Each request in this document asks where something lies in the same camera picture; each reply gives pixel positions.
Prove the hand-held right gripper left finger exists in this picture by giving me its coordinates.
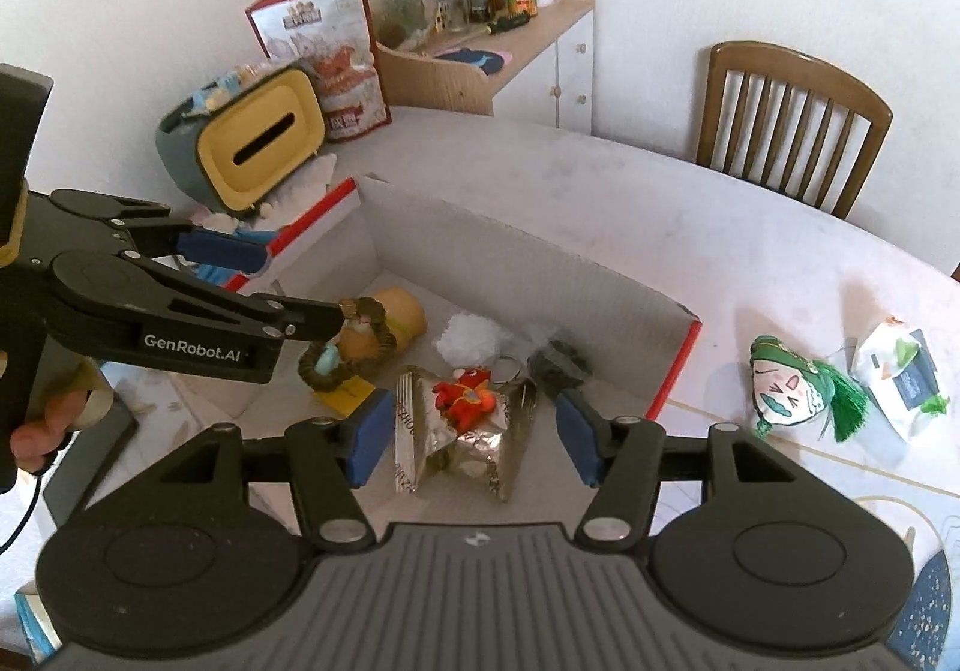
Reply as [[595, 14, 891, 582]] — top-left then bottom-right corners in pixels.
[[154, 388, 397, 546]]

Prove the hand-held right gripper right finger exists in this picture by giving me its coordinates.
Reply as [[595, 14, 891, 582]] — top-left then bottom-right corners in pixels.
[[553, 388, 815, 546]]

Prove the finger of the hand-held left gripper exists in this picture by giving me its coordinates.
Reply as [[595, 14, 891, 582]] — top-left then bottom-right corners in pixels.
[[49, 189, 275, 276], [112, 258, 344, 385]]

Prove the yellow cardboard box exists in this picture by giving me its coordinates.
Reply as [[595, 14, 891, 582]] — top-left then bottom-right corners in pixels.
[[310, 375, 376, 419]]

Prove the black item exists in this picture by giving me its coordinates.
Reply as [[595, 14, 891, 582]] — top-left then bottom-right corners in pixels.
[[523, 335, 595, 404]]

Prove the crinkled shiny plastic packet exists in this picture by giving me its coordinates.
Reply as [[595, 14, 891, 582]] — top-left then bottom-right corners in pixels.
[[391, 363, 540, 504]]

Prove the brown braided rope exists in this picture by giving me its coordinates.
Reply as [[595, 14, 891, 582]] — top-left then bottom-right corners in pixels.
[[298, 296, 397, 392]]

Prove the red dragon keychain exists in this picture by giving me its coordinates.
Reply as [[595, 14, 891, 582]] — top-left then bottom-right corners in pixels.
[[433, 354, 527, 429]]

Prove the white plush toy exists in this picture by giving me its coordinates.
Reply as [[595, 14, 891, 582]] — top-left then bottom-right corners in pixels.
[[436, 312, 501, 365]]

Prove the red cardboard box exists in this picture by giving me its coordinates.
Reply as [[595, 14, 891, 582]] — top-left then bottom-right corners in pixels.
[[169, 174, 704, 514]]

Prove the person's left hand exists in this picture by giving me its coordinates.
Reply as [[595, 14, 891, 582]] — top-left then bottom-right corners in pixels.
[[10, 369, 115, 476]]

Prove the white crumpled tissue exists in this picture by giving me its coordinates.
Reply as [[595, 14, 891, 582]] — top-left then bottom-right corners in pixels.
[[264, 152, 337, 216]]

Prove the yellow and grey tissue box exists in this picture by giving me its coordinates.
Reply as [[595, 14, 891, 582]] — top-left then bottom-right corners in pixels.
[[154, 61, 328, 217]]

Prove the grey flat board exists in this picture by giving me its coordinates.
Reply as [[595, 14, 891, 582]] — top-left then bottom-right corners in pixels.
[[43, 371, 141, 523]]

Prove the green plush face doll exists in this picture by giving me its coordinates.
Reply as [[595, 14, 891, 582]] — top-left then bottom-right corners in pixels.
[[750, 335, 872, 447]]

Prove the red and white snack bag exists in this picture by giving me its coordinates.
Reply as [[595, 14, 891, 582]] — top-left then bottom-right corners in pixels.
[[244, 0, 393, 145]]

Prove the wooden desk organizer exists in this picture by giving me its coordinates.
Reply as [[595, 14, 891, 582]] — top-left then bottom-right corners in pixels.
[[374, 37, 520, 116]]

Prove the dark blue mat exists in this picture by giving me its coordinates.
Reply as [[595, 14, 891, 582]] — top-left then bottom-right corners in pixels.
[[430, 46, 513, 77]]

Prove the white and green plastic packet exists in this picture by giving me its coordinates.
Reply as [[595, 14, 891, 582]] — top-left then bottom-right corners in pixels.
[[850, 317, 953, 445]]

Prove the blue book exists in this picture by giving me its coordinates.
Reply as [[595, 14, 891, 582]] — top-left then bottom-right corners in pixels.
[[13, 587, 64, 666]]

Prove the white sideboard with wooden top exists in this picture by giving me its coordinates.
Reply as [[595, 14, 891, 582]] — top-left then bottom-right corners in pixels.
[[486, 0, 598, 137]]

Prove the brown wooden chair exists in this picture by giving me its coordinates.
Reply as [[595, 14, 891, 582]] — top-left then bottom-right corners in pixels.
[[693, 40, 895, 222]]

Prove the black cable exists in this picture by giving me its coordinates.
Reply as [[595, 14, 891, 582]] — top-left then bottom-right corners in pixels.
[[0, 467, 42, 555]]

